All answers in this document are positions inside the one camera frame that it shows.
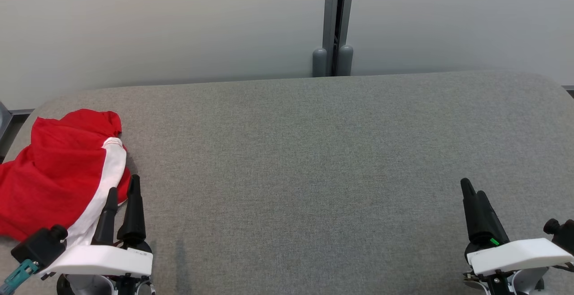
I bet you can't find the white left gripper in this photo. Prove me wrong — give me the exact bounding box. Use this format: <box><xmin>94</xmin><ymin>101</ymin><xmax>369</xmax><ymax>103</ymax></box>
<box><xmin>38</xmin><ymin>175</ymin><xmax>154</xmax><ymax>279</ymax></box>

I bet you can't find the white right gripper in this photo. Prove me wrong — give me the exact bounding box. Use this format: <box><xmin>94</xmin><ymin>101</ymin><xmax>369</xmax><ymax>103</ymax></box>
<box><xmin>461</xmin><ymin>178</ymin><xmax>574</xmax><ymax>278</ymax></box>

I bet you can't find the red shorts white side stripe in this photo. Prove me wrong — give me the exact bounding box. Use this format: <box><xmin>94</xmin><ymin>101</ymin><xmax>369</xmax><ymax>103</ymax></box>
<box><xmin>0</xmin><ymin>109</ymin><xmax>132</xmax><ymax>247</ymax></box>

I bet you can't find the teal left camera connector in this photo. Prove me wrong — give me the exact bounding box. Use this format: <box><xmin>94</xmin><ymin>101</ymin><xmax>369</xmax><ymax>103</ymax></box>
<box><xmin>0</xmin><ymin>259</ymin><xmax>39</xmax><ymax>295</ymax></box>

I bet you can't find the grey cylindrical post foot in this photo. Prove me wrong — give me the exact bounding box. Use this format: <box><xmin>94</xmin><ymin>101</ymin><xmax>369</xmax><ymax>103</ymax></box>
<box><xmin>338</xmin><ymin>45</ymin><xmax>354</xmax><ymax>76</ymax></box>
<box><xmin>313</xmin><ymin>48</ymin><xmax>328</xmax><ymax>78</ymax></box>

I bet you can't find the grey metal partition post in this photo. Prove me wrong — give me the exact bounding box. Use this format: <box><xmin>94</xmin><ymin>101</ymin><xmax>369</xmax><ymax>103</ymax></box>
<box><xmin>322</xmin><ymin>0</ymin><xmax>356</xmax><ymax>77</ymax></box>

